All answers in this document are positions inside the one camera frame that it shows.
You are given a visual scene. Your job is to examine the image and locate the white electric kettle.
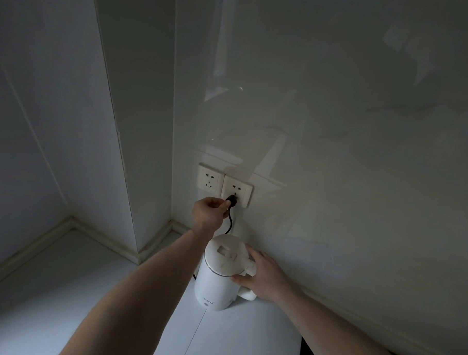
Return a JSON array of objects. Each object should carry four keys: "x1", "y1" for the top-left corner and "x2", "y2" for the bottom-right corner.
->
[{"x1": 192, "y1": 234, "x2": 260, "y2": 313}]

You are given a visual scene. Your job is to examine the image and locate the person's left hand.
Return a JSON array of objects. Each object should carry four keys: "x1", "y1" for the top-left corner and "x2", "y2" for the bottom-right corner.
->
[{"x1": 191, "y1": 196, "x2": 233, "y2": 238}]

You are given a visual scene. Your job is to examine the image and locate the white wall socket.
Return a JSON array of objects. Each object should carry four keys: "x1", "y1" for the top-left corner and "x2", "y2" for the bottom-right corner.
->
[
  {"x1": 196, "y1": 163, "x2": 225, "y2": 194},
  {"x1": 220, "y1": 174, "x2": 255, "y2": 209}
]

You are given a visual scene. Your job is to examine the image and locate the person's right forearm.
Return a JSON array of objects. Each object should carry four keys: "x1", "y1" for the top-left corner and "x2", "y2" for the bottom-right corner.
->
[{"x1": 274, "y1": 287, "x2": 417, "y2": 355}]

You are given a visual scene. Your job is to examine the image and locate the black power cord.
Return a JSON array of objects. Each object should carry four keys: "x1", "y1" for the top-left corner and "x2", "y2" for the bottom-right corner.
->
[{"x1": 192, "y1": 192, "x2": 240, "y2": 284}]

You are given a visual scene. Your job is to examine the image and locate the person's left forearm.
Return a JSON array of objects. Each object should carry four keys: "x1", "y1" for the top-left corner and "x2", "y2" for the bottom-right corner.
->
[{"x1": 58, "y1": 220, "x2": 217, "y2": 355}]

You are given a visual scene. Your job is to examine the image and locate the white kitchen countertop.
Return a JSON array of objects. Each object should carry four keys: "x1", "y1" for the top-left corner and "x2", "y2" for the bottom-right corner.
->
[{"x1": 0, "y1": 211, "x2": 468, "y2": 355}]

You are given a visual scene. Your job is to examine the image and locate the person's right hand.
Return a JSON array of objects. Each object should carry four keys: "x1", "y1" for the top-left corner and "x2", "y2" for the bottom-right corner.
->
[{"x1": 229, "y1": 247, "x2": 293, "y2": 304}]

